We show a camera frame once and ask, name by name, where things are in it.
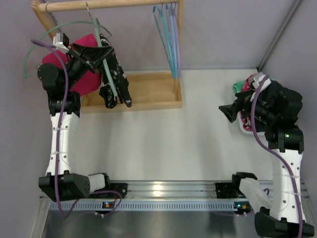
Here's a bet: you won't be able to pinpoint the wooden clothes rack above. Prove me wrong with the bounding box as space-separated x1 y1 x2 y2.
30 0 184 112

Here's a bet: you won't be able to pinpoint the grey slotted cable duct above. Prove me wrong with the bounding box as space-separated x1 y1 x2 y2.
49 199 251 212

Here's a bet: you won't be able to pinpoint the green hanger with trousers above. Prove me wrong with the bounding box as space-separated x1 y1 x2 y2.
86 2 118 98

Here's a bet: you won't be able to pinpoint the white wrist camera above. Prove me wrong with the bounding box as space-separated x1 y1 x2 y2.
250 72 271 102
53 33 69 50

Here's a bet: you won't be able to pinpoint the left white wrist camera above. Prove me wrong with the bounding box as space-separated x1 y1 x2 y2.
53 33 69 50

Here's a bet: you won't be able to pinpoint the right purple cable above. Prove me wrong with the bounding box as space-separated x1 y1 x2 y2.
251 75 304 238

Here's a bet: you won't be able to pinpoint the aluminium mounting rail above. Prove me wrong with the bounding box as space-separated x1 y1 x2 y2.
39 179 310 199

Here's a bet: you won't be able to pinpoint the lilac hanger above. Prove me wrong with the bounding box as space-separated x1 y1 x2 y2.
172 7 181 78

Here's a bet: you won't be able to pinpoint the pink garment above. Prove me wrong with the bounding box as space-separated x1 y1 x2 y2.
42 34 101 96

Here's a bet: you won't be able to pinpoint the green hanger with pink garment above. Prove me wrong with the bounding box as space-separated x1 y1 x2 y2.
23 1 100 79

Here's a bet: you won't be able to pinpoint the blue hanger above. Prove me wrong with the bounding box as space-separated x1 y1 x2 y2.
165 3 181 79

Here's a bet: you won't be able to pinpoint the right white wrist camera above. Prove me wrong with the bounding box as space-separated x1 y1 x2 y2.
250 72 271 102

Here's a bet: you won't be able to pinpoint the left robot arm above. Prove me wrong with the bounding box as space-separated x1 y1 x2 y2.
38 44 114 202

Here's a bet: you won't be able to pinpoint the teal hanger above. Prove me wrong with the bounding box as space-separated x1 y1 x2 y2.
153 5 176 78

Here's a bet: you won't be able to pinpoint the black white patterned trousers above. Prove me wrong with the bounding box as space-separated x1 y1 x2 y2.
98 34 133 109

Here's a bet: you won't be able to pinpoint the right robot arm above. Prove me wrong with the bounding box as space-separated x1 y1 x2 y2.
218 81 315 238

